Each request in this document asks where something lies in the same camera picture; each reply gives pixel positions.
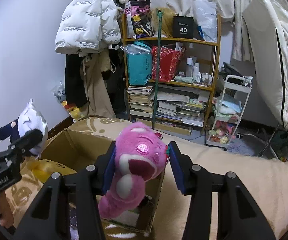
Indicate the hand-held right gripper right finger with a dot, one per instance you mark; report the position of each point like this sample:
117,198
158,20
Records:
176,170

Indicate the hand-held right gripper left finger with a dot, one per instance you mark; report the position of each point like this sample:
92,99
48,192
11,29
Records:
107,175

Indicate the white-haired plush doll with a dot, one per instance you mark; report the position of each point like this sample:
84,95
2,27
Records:
31,122

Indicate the yellow plush toy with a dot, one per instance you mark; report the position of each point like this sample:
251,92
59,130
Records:
48,167

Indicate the pink plush bear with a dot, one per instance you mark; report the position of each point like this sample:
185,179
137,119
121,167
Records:
139,150

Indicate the pink soft toys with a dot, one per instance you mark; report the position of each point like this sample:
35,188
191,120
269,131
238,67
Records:
221,133

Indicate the person's left hand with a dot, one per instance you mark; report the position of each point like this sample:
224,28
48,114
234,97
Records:
5,210

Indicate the long flat cardboard box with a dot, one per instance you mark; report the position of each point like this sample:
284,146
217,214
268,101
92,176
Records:
169,127

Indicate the clear plastic bag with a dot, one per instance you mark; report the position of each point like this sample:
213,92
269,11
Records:
59,92

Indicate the pile of books and papers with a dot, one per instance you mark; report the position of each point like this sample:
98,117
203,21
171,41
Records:
181,112

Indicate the beige flower blanket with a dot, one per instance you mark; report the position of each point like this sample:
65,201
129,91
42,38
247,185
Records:
234,167

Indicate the black coat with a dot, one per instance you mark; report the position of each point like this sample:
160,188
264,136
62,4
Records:
75,82

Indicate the stack of books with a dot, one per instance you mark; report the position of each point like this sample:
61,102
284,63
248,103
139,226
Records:
140,102

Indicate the beige coat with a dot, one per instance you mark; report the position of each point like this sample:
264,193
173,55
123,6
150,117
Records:
96,92

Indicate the blue and white cloth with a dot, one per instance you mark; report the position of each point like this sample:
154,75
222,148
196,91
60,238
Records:
227,106

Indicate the green pole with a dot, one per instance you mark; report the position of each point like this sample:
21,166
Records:
157,80

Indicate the group of white bottles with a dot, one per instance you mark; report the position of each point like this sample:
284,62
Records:
196,72

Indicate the red gift bag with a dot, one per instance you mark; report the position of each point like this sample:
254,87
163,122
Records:
167,66

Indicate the teal paper bag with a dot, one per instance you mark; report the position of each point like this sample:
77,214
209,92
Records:
139,67

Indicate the white trolley cart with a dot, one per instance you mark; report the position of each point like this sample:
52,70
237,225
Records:
236,77

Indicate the black bag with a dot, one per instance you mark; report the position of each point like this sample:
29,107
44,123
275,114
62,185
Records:
233,71

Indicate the wooden shelf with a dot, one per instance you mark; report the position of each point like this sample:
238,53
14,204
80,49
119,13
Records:
184,40

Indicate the white puffer jacket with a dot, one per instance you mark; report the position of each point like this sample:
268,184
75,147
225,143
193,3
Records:
84,17

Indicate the black cosmetics box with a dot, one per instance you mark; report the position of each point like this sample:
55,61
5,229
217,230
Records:
182,28

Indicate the white recliner chair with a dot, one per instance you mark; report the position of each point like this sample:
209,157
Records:
266,55

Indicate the blond wig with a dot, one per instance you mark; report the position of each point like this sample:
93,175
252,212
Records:
169,22

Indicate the colourful printed tote bag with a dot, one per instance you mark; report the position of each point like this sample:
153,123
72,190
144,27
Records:
137,20

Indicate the white plastic bag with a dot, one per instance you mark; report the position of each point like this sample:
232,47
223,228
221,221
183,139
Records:
205,17

